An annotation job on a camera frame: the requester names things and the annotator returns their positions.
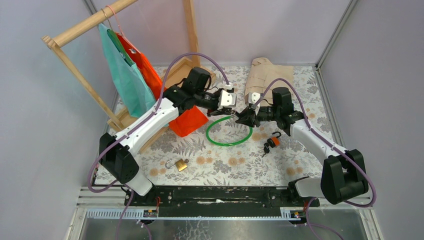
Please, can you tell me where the wooden clothes rack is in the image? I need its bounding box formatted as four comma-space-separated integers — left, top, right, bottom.
41, 0, 217, 154

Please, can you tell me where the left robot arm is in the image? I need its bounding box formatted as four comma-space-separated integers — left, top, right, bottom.
99, 67, 237, 206

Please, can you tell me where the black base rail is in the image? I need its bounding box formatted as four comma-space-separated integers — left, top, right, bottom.
124, 185, 320, 218

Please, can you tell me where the brass padlock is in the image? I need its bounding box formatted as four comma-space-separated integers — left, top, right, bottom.
164, 159, 189, 172

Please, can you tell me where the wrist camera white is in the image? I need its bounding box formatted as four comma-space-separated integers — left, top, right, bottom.
218, 83, 237, 109
247, 92, 262, 115

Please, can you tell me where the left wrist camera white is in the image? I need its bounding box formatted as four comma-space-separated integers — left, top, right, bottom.
218, 83, 237, 109

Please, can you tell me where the teal t-shirt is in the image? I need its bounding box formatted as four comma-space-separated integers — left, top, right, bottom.
98, 23, 156, 118

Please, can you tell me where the floral table mat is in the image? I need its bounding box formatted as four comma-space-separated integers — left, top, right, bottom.
95, 65, 329, 187

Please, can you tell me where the folded beige garment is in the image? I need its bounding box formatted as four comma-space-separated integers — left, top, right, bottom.
244, 57, 294, 104

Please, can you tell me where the orange black key bunch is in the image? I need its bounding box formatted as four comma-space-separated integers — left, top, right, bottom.
261, 131, 282, 158

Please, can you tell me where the green cable lock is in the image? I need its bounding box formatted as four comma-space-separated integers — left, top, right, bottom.
205, 116, 253, 147

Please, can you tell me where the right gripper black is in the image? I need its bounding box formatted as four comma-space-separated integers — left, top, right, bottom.
235, 105, 279, 129

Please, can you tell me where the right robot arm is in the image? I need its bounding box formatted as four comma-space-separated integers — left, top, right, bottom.
236, 87, 369, 206

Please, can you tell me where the green hanger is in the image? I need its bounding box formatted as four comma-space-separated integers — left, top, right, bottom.
106, 29, 135, 67

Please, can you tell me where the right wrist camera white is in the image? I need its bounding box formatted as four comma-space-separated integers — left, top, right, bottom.
247, 92, 262, 115

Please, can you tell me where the pink hanger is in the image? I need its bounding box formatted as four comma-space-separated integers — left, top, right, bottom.
103, 4, 142, 56

